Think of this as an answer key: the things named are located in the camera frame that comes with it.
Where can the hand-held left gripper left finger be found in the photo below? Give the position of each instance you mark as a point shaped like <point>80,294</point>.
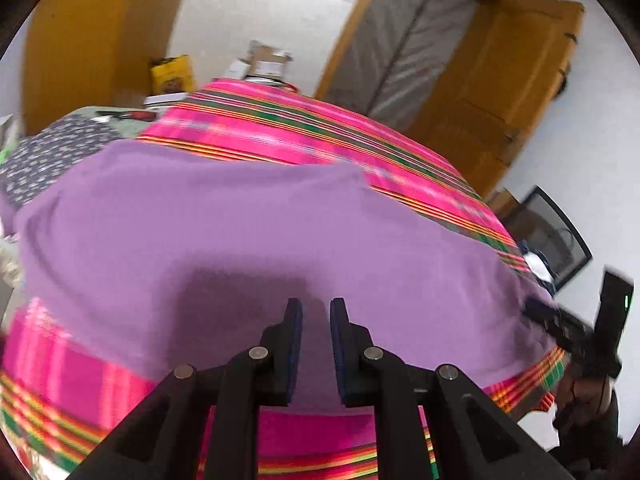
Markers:
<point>296,345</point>

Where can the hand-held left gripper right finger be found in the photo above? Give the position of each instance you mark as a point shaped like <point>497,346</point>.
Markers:
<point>337,350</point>

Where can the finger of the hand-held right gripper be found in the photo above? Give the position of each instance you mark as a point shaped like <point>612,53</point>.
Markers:
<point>540,309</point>

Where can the purple fleece pants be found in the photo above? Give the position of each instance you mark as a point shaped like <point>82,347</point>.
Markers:
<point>250,240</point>

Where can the white cloth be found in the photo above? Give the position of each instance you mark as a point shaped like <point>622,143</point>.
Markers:
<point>539,265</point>

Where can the blue denim bag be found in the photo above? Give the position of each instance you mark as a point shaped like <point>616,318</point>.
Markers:
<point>525,250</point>

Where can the black mesh office chair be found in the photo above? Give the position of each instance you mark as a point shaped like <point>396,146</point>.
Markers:
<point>550,230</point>

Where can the pink plaid bed sheet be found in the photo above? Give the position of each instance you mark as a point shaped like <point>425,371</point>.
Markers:
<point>325,130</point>

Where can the wooden door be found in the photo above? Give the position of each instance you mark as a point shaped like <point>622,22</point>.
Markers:
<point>505,70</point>

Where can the open cardboard box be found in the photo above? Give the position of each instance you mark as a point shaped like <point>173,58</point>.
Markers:
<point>270,62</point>

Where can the yellow bag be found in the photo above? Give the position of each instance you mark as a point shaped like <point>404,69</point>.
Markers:
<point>172,76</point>

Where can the clear plastic door curtain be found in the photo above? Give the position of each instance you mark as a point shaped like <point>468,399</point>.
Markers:
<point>410,40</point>

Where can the folded floral cloth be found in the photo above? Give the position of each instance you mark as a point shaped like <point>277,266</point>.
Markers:
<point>55,155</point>

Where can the wooden wardrobe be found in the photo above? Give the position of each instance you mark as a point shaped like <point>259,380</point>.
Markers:
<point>90,35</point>

